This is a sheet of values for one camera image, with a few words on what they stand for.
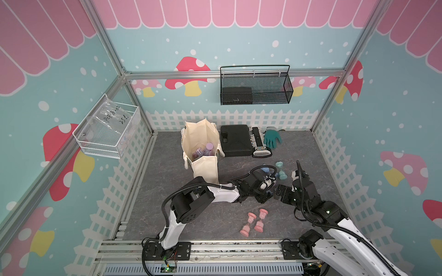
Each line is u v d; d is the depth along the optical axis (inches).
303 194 21.8
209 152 38.9
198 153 38.2
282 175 37.8
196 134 38.2
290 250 29.2
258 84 37.0
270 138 44.9
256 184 29.0
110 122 28.4
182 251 29.2
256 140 45.1
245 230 30.5
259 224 31.7
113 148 24.8
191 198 21.5
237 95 34.6
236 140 42.7
